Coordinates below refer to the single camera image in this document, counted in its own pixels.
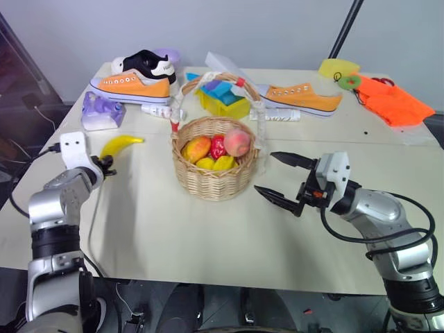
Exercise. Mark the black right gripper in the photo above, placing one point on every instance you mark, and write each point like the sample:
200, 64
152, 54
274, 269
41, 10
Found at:
312, 196

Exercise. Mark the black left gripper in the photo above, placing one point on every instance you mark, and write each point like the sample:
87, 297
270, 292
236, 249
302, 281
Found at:
98, 167

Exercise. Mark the yellow toy banana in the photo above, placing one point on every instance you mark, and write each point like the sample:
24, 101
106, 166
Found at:
118, 144

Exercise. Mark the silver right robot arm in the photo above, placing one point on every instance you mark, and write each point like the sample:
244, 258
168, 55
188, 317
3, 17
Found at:
376, 208

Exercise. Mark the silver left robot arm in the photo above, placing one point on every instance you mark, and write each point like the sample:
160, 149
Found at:
45, 208

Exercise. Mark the purple detergent pouch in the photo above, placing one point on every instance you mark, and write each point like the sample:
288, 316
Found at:
100, 112

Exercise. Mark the pink toy peach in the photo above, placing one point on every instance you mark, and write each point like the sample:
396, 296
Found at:
237, 142

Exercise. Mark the yellow toy fruit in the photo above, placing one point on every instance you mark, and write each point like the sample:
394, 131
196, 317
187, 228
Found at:
225, 163

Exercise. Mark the white patterned bottle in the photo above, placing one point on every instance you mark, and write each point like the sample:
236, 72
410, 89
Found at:
282, 114

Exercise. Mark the small white bottle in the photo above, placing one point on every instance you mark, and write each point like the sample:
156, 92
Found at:
156, 111

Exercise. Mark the red toy fruit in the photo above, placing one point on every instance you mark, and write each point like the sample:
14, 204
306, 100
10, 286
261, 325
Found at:
218, 147

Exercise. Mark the orange canvas sneaker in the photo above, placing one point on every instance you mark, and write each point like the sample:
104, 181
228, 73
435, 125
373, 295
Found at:
135, 88
305, 98

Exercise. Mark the yellow toy lemon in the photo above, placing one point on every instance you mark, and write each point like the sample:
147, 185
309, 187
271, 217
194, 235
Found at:
205, 163

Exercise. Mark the orange yellow toy mango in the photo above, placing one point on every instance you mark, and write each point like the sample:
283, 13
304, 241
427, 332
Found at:
197, 148

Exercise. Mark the yellow plastic box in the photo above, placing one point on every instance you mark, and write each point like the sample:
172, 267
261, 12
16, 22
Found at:
229, 107

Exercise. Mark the teal sponge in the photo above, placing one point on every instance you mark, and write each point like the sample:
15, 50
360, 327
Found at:
231, 100

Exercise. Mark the black and white sneaker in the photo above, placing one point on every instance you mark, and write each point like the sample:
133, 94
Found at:
149, 64

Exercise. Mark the blue sponge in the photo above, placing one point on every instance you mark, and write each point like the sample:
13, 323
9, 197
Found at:
215, 87

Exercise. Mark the small blue block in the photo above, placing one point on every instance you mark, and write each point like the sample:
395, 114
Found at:
192, 76

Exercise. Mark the yellow sponge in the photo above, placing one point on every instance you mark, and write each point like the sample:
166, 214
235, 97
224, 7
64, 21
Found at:
336, 67

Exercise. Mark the orange cloth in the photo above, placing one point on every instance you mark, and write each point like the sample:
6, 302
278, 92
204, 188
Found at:
395, 102

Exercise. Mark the translucent white long box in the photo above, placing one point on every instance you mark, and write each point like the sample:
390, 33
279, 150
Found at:
222, 64

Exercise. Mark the black tripod pole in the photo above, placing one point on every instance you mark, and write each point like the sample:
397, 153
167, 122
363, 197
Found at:
345, 29

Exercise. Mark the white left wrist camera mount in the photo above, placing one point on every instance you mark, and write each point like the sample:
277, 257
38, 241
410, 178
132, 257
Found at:
73, 149

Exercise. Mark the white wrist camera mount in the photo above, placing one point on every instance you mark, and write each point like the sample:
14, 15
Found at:
338, 170
73, 149

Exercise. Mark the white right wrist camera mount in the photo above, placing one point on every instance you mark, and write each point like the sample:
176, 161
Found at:
338, 170

